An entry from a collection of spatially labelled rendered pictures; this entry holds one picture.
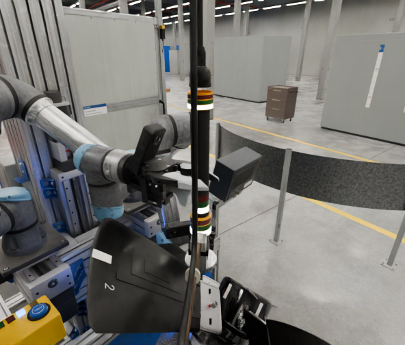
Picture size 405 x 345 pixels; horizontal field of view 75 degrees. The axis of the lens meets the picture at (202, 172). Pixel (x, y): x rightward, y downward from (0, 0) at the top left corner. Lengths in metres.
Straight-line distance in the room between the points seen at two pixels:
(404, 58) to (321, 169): 4.43
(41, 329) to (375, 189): 2.28
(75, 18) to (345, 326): 2.85
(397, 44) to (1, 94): 6.36
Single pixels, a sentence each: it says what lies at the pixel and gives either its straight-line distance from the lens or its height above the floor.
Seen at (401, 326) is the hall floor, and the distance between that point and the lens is 2.50.
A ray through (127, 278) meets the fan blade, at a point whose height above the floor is 1.39.
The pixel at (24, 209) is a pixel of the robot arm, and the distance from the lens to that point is 1.13.
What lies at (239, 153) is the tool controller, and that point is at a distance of 1.34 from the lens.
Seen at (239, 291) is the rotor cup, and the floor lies 1.26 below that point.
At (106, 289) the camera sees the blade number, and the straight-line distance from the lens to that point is 0.43.
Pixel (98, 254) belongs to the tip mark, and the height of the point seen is 1.42.
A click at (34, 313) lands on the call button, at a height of 1.08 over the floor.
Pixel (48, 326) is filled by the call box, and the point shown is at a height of 1.06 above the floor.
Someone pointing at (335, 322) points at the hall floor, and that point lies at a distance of 2.31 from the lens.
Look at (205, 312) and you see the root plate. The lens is 0.57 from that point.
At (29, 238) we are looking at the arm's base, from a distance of 1.18.
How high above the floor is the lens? 1.71
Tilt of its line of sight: 24 degrees down
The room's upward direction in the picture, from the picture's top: straight up
